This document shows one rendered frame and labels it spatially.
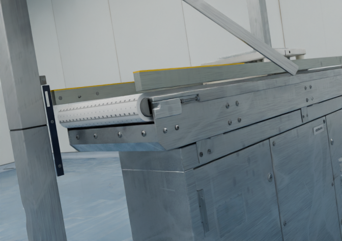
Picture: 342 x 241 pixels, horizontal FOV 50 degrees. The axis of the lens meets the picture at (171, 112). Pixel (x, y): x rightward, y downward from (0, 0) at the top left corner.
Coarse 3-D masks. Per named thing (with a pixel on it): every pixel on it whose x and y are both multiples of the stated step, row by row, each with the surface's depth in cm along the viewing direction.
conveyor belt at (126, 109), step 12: (300, 72) 114; (312, 72) 175; (216, 84) 80; (228, 84) 84; (132, 96) 65; (144, 96) 64; (72, 108) 77; (84, 108) 73; (96, 108) 70; (108, 108) 68; (120, 108) 66; (132, 108) 63; (60, 120) 79; (72, 120) 76; (84, 120) 74; (96, 120) 71; (108, 120) 69; (120, 120) 67; (132, 120) 65; (144, 120) 64
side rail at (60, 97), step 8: (80, 88) 85; (88, 88) 86; (96, 88) 88; (104, 88) 90; (112, 88) 92; (120, 88) 93; (128, 88) 95; (160, 88) 104; (168, 88) 107; (56, 96) 80; (64, 96) 81; (72, 96) 83; (88, 96) 86; (96, 96) 88; (104, 96) 90; (112, 96) 91; (120, 96) 94; (56, 104) 80
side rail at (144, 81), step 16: (240, 64) 85; (256, 64) 91; (272, 64) 97; (304, 64) 112; (320, 64) 122; (336, 64) 134; (144, 80) 62; (160, 80) 65; (176, 80) 68; (192, 80) 72; (208, 80) 76
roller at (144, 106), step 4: (144, 100) 63; (148, 100) 64; (140, 104) 63; (144, 104) 63; (148, 104) 64; (140, 108) 63; (144, 108) 63; (148, 108) 64; (144, 112) 63; (148, 112) 64; (152, 112) 64
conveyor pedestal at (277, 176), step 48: (192, 144) 77; (240, 144) 91; (288, 144) 112; (336, 144) 143; (144, 192) 83; (192, 192) 76; (240, 192) 91; (288, 192) 110; (336, 192) 139; (144, 240) 86; (192, 240) 76; (240, 240) 89; (288, 240) 107; (336, 240) 135
